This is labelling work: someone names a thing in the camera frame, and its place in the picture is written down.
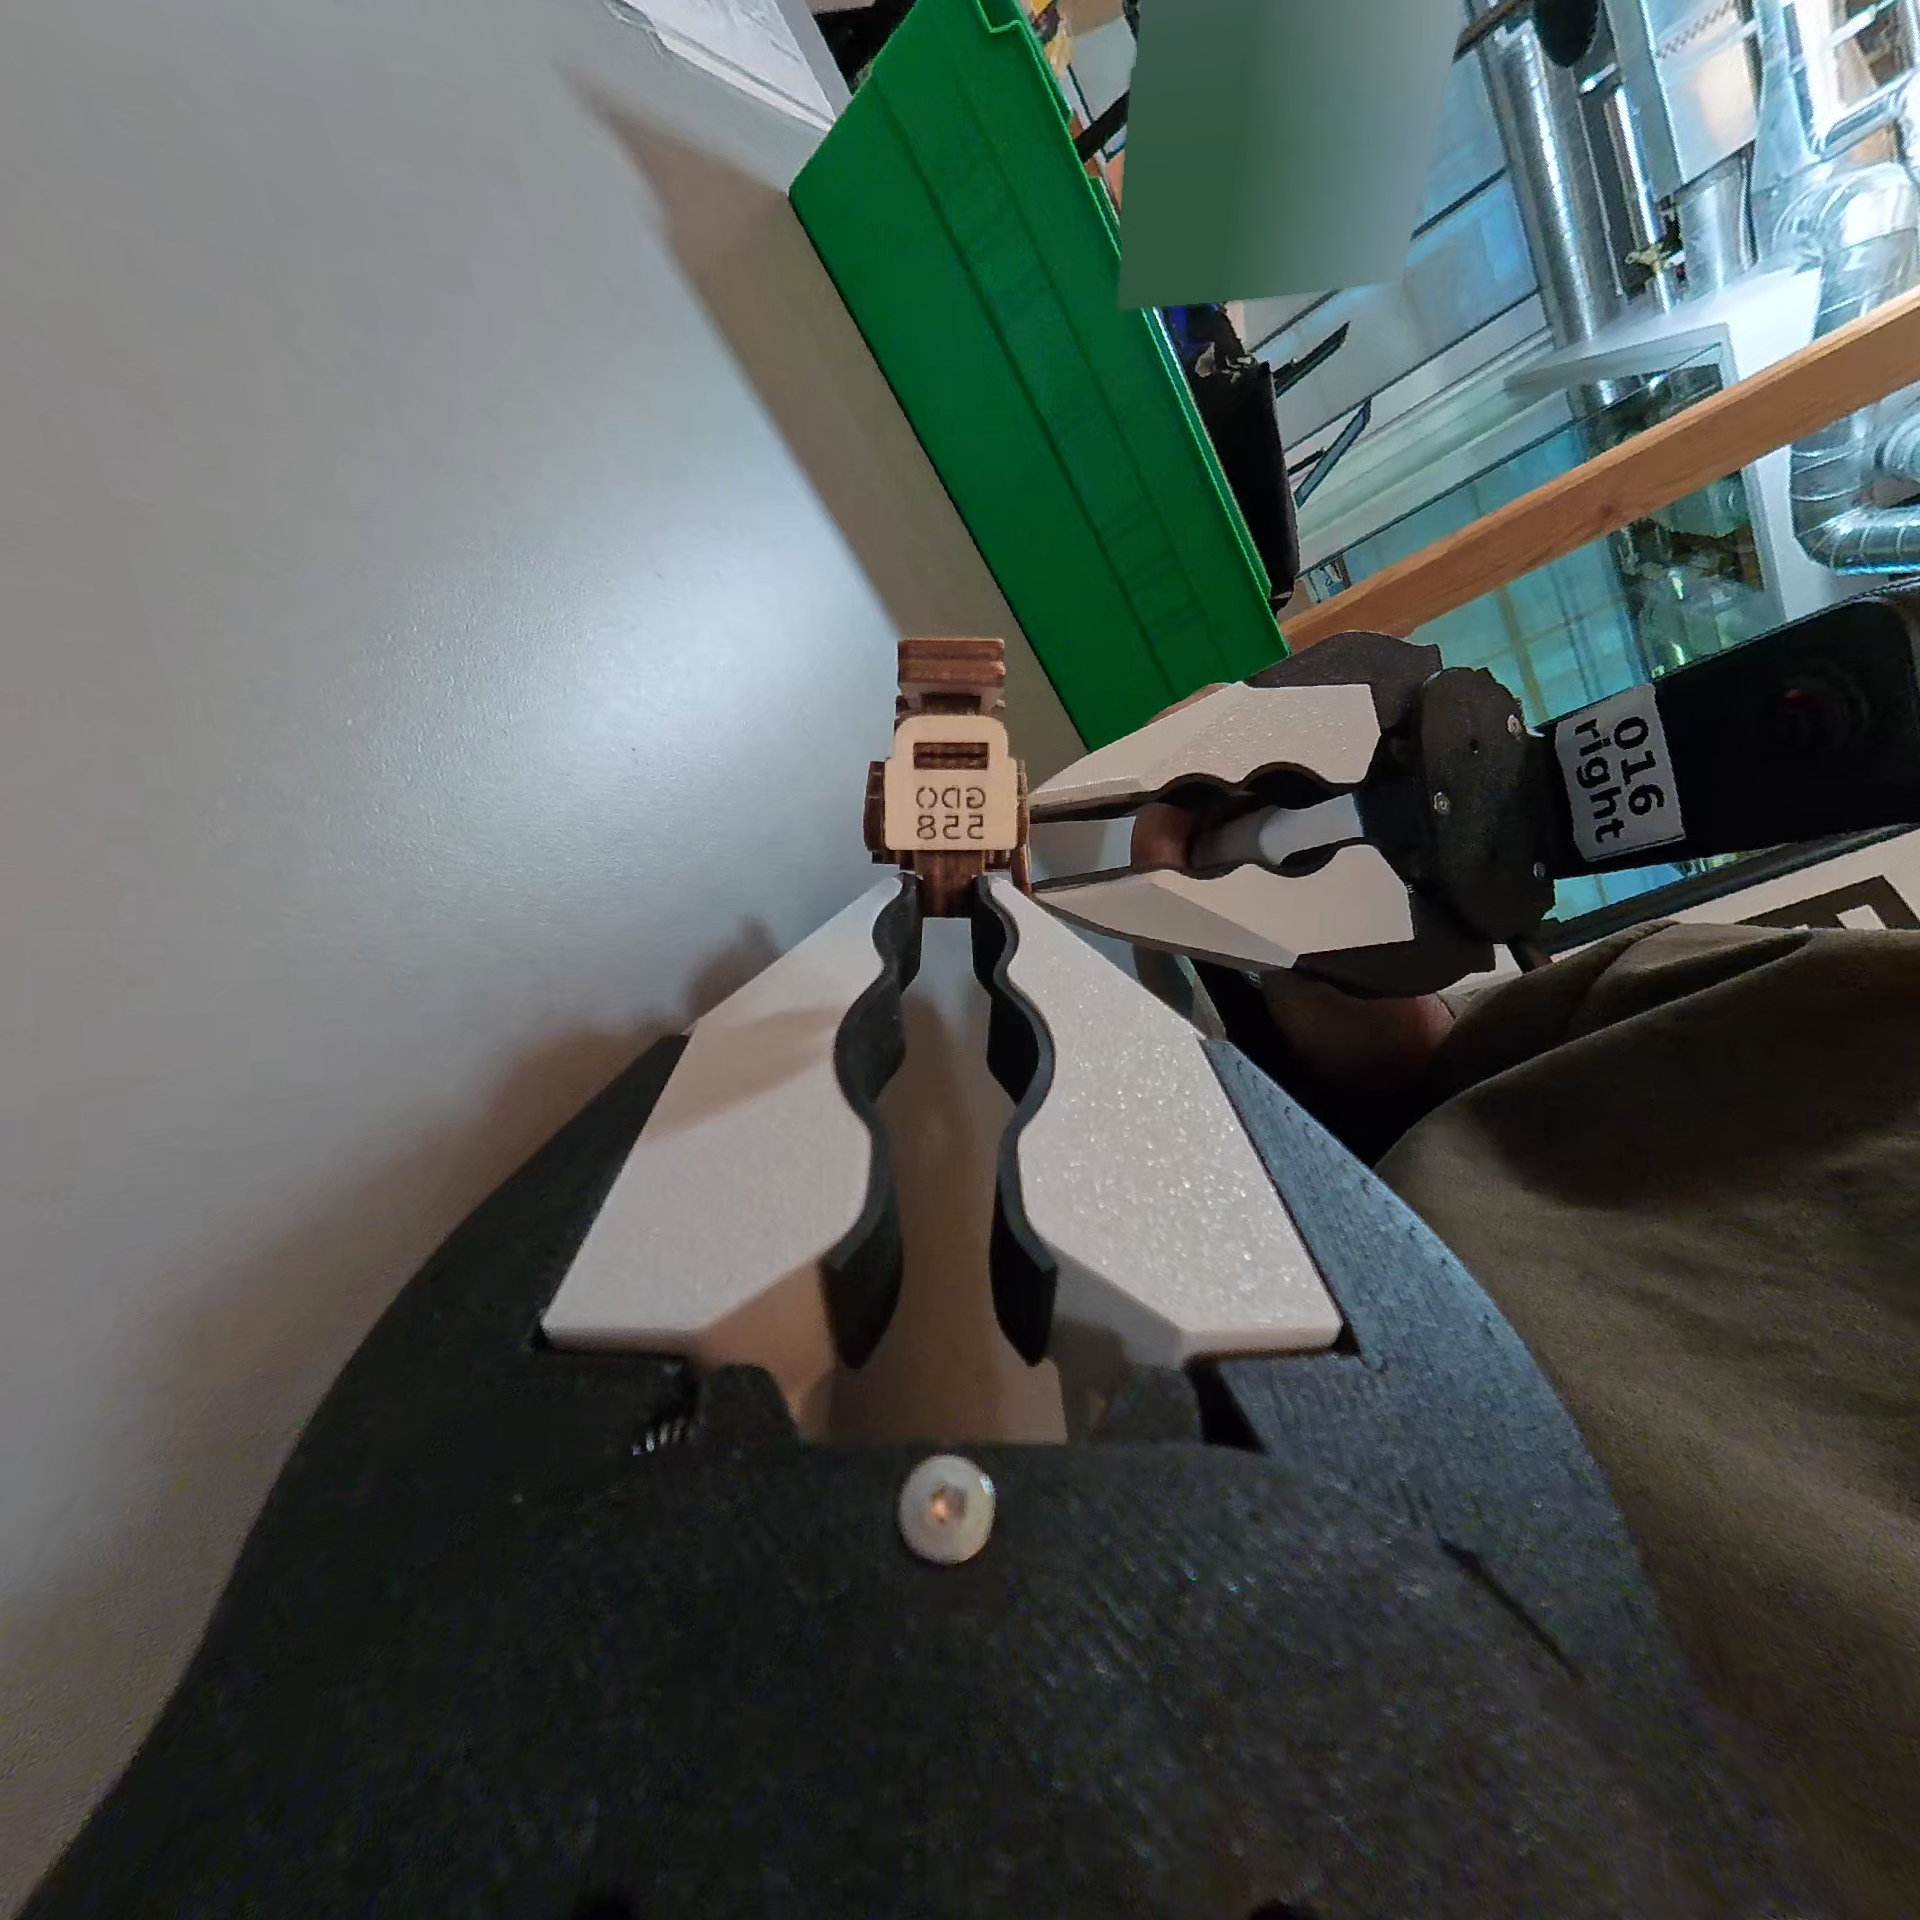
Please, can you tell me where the person's right hand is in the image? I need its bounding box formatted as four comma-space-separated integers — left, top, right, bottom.
1127, 808, 1461, 1151

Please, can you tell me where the wooden puzzle model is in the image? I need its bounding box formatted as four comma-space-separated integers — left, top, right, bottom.
861, 639, 1039, 917

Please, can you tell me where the wooden handrail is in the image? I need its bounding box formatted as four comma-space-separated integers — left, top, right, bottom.
1281, 294, 1920, 650

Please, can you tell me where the white printed box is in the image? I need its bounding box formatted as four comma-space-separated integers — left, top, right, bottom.
1552, 856, 1920, 969

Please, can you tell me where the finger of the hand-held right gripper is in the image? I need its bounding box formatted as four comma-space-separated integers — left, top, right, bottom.
1025, 680, 1395, 825
1029, 837, 1395, 977

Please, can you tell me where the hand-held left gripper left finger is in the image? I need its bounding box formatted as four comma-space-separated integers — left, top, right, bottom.
536, 873, 923, 1375

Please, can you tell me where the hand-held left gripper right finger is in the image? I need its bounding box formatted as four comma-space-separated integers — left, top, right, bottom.
971, 878, 1347, 1375

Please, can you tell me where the person's olive clothing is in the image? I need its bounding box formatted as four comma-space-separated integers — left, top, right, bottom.
1372, 914, 1920, 1920

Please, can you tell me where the silver ventilation duct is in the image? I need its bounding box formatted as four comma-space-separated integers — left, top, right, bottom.
1499, 0, 1920, 579

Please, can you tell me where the green plastic crate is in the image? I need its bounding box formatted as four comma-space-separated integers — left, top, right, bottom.
785, 0, 1291, 752

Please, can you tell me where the grey desk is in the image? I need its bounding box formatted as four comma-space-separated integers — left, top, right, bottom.
0, 0, 1096, 1847

